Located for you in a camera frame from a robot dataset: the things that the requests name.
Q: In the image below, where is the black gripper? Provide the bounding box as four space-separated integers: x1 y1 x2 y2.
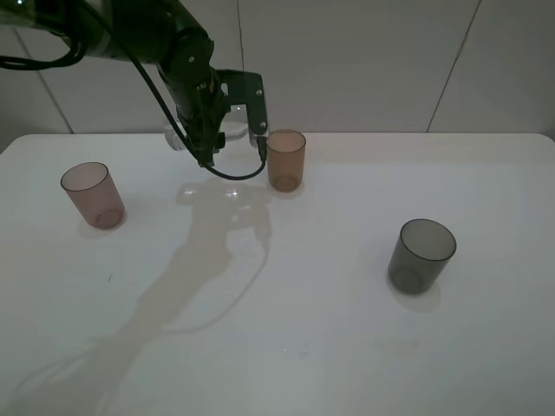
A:
157 65 227 167

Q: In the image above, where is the clear plastic water bottle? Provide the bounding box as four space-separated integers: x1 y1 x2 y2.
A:
162 105 249 152

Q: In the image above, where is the orange translucent plastic cup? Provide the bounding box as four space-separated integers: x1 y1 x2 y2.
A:
266 130 306 192

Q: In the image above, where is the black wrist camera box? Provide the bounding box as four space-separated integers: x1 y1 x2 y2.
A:
216 69 269 136

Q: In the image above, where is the grey translucent plastic cup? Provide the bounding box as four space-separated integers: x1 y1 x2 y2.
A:
388 218 457 296

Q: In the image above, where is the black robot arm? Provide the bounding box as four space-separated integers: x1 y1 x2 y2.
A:
1 1 229 167

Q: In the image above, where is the pink translucent plastic cup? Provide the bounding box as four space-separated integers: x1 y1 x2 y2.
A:
60 162 125 230

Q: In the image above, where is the black camera cable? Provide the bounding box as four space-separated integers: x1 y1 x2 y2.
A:
0 0 269 182

